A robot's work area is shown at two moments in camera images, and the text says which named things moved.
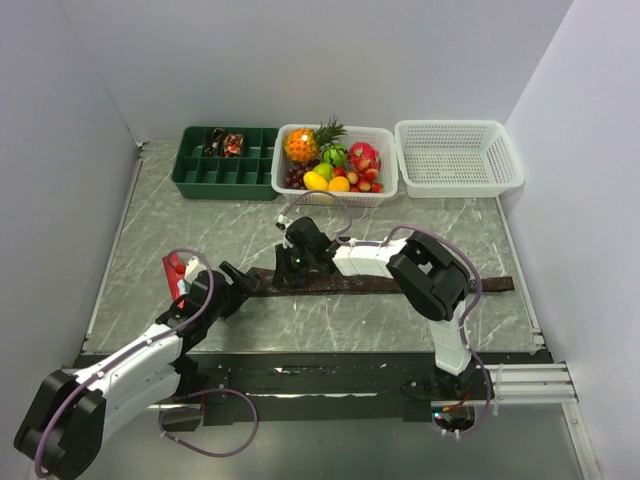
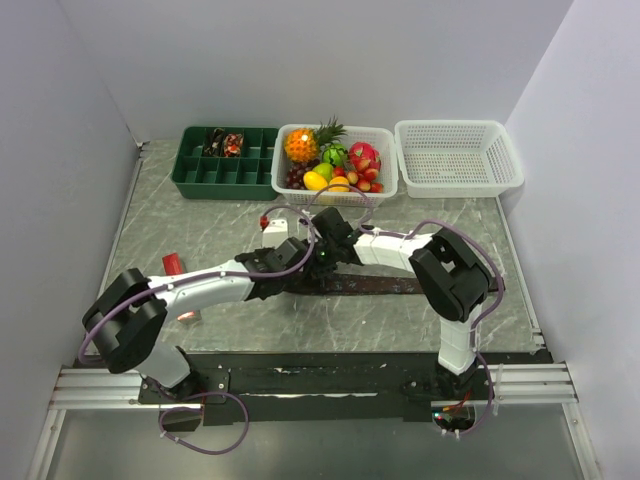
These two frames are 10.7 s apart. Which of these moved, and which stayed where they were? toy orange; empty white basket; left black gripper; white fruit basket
Moved: left black gripper
Stayed: white fruit basket; toy orange; empty white basket
